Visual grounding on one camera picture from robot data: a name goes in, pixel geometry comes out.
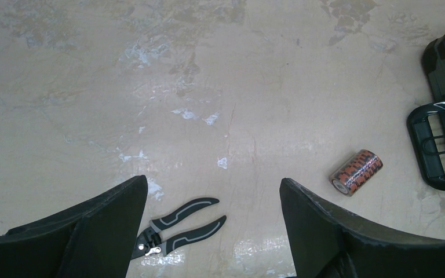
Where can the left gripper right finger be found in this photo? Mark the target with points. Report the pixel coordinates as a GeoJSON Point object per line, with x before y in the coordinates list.
{"type": "Point", "coordinates": [327, 240]}

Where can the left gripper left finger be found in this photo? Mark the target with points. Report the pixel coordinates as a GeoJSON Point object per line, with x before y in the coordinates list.
{"type": "Point", "coordinates": [95, 238]}

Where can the orange chip stack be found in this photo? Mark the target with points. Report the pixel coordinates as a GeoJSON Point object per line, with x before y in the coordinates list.
{"type": "Point", "coordinates": [355, 172]}

